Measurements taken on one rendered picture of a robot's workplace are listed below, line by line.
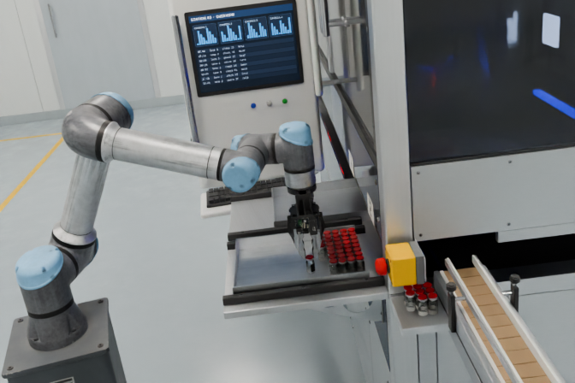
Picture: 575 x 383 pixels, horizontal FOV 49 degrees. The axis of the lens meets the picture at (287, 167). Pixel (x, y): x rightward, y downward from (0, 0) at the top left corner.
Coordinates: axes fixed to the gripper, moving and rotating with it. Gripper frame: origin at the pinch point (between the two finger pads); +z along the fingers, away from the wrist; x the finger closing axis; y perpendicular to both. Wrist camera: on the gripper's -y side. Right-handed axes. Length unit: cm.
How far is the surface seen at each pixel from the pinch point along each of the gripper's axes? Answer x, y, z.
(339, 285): 6.2, 10.9, 4.2
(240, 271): -18.6, -4.1, 5.5
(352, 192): 17, -47, 6
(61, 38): -227, -537, 7
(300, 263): -2.5, -4.5, 5.6
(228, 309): -21.0, 13.1, 5.8
